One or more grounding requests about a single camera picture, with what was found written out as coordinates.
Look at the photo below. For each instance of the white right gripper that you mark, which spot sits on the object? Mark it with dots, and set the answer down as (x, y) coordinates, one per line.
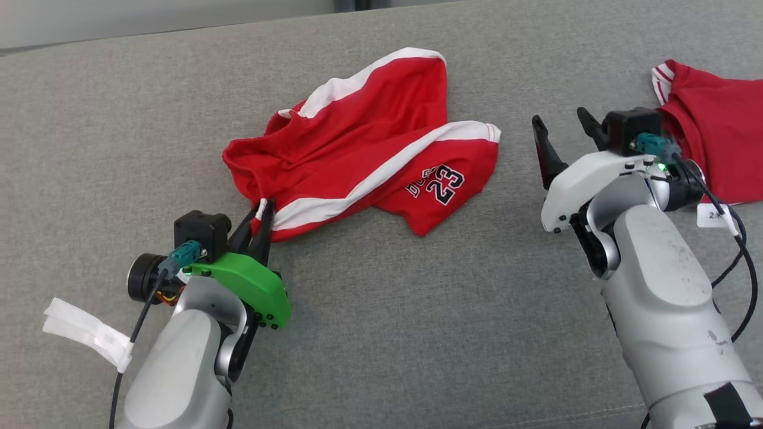
(581, 179)

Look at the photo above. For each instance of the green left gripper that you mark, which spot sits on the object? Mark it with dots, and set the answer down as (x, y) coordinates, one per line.
(256, 286)

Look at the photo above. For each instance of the red shorts with white stripe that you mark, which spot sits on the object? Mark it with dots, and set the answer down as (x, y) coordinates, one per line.
(357, 125)

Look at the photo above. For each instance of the red jersey shirt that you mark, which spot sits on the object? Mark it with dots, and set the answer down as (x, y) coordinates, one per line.
(721, 131)

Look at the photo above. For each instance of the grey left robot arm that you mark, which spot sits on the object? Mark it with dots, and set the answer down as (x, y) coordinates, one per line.
(179, 369)

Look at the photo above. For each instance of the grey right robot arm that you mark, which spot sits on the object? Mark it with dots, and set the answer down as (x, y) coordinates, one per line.
(661, 298)

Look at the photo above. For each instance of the white tape flag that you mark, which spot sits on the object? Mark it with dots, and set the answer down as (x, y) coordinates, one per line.
(83, 328)

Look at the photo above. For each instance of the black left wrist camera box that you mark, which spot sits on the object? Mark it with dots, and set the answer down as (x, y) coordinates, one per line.
(199, 232)

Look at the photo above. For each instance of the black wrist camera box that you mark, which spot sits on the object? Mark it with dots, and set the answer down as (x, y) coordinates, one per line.
(632, 122)
(199, 232)

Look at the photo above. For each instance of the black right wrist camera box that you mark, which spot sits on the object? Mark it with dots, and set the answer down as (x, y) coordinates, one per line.
(632, 122)

